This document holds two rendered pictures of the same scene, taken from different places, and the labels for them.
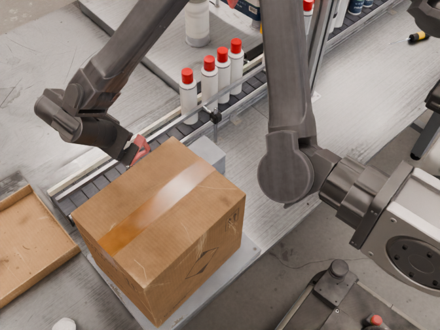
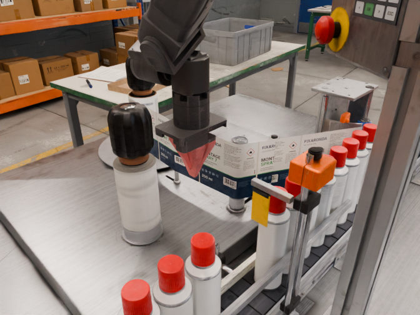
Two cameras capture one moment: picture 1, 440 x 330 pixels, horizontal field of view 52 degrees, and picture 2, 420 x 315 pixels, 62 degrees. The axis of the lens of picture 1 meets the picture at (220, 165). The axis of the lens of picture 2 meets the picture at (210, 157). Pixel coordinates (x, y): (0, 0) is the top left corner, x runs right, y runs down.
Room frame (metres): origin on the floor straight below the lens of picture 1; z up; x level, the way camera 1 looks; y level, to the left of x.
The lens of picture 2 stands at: (0.73, -0.04, 1.41)
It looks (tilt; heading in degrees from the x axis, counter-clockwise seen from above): 29 degrees down; 358
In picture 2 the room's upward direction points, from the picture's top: straight up
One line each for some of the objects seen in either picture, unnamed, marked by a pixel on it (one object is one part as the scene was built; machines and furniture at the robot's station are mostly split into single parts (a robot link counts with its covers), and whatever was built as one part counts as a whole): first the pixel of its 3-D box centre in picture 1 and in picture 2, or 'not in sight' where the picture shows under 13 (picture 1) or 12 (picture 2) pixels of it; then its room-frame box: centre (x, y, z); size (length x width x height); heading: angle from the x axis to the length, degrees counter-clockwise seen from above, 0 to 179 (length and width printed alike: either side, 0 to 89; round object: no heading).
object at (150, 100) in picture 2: not in sight; (143, 103); (1.75, 0.13, 1.04); 0.09 x 0.09 x 0.29
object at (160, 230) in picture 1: (165, 232); not in sight; (0.50, 0.13, 0.99); 0.30 x 0.24 x 0.27; 137
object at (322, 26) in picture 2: not in sight; (327, 30); (1.24, -0.22, 1.33); 0.04 x 0.03 x 0.04; 8
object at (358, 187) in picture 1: (358, 193); not in sight; (0.33, -0.19, 1.45); 0.09 x 0.08 x 0.12; 141
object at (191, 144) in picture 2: not in sight; (187, 154); (1.24, -0.02, 1.13); 0.07 x 0.07 x 0.09; 44
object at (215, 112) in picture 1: (210, 122); not in sight; (0.91, 0.03, 0.91); 0.07 x 0.03 x 0.16; 43
